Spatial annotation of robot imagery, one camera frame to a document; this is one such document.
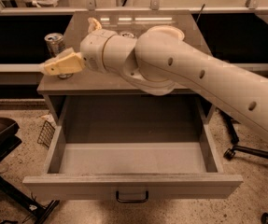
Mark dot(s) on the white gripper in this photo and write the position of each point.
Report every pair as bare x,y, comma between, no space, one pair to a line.
92,49

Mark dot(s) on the slim redbull can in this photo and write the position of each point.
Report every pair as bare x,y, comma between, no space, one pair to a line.
55,46

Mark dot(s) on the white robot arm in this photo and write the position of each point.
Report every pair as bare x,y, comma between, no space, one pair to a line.
158,60

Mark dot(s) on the open top drawer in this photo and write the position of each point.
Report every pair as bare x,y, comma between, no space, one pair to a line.
131,144

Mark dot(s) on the white bowl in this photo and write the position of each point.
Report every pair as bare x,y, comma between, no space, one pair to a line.
169,30

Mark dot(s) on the wire mesh basket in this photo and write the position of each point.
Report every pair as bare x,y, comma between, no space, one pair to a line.
46,134

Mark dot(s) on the black drawer handle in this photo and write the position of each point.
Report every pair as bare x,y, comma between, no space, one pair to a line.
131,197

